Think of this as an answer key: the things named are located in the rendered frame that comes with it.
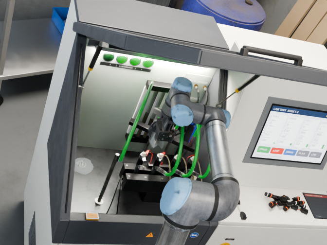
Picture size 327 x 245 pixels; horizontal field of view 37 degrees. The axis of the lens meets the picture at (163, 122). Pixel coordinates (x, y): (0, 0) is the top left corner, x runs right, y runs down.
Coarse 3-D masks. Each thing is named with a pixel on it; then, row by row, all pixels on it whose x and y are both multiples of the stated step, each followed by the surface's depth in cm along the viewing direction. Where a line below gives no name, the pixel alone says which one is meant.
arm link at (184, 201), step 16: (176, 192) 145; (192, 192) 146; (208, 192) 147; (160, 208) 151; (176, 208) 145; (192, 208) 146; (208, 208) 147; (176, 224) 148; (192, 224) 149; (160, 240) 155; (176, 240) 152
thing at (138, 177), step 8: (128, 168) 222; (144, 168) 226; (120, 176) 226; (128, 176) 218; (136, 176) 220; (144, 176) 222; (152, 176) 223; (160, 176) 225; (168, 176) 227; (176, 176) 229; (128, 184) 220; (136, 184) 221; (144, 184) 222; (152, 184) 223; (160, 184) 224; (144, 192) 229; (152, 192) 227; (160, 192) 228; (144, 200) 230; (152, 200) 231
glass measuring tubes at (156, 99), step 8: (144, 88) 226; (152, 88) 222; (160, 88) 223; (168, 88) 224; (144, 96) 228; (152, 96) 228; (160, 96) 228; (152, 104) 230; (160, 104) 231; (136, 112) 234; (144, 112) 235; (152, 112) 236; (144, 120) 236; (152, 120) 237; (128, 128) 241; (136, 128) 242; (136, 136) 243; (144, 136) 244
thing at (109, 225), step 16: (80, 224) 197; (96, 224) 200; (112, 224) 202; (128, 224) 204; (144, 224) 206; (160, 224) 209; (208, 224) 217; (64, 240) 203; (80, 240) 205; (96, 240) 207; (112, 240) 210; (128, 240) 212; (144, 240) 215; (192, 240) 223
